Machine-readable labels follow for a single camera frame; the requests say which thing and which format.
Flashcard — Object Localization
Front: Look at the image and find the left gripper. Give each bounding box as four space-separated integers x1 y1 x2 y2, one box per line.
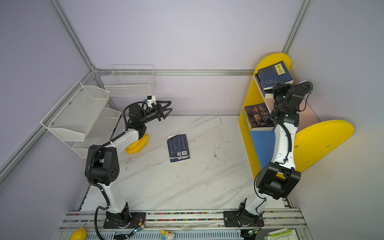
140 100 173 125

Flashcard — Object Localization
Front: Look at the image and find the blue book front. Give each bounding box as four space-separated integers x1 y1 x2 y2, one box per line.
258 61 294 90

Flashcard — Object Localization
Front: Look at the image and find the blue book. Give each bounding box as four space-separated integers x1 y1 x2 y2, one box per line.
258 61 294 90
167 134 190 163

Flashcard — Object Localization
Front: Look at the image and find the purple old man book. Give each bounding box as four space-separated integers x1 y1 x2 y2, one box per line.
243 103 274 131

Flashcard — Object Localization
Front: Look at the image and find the black book with barcode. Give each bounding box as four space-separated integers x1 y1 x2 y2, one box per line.
254 74 274 99

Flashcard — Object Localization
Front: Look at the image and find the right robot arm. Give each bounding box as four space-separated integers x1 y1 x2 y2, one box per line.
224 81 313 229

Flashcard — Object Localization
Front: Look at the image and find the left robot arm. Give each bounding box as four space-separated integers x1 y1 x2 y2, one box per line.
85 96 173 229

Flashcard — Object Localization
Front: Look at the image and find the yellow banana bunch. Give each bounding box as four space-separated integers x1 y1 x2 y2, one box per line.
125 134 149 155

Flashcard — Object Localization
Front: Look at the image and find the yellow pink blue bookshelf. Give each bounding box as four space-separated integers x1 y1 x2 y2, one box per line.
239 53 354 177

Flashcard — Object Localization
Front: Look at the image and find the white mesh two-tier shelf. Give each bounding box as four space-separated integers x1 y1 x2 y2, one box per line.
41 82 121 159

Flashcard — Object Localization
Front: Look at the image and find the green white box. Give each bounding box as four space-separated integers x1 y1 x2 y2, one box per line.
264 228 299 240

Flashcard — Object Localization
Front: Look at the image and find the yellow lemon toy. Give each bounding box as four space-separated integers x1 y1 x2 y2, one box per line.
70 227 87 240

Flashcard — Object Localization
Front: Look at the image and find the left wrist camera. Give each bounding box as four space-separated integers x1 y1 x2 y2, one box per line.
145 96 157 108

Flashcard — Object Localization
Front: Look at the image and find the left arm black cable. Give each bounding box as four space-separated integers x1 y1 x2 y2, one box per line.
122 101 145 130

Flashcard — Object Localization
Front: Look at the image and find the white wire basket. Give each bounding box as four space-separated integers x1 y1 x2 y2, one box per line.
104 65 156 97

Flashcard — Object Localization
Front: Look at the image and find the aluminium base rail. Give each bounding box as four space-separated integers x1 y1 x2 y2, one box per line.
53 185 314 240

